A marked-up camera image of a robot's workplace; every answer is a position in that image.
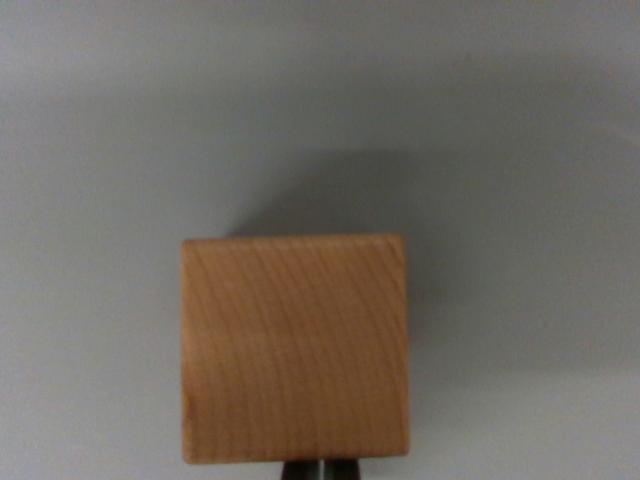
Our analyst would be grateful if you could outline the wooden cube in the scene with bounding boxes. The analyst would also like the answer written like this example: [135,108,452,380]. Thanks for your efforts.
[179,232,412,466]

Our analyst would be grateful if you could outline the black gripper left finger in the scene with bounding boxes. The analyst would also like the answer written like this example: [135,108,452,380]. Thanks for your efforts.
[281,458,322,480]

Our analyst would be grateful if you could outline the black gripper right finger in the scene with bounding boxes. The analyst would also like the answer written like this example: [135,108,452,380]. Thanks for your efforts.
[324,457,363,480]

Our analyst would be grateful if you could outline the grey plastic tray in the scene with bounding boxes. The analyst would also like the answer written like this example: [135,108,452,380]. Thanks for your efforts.
[0,0,640,480]

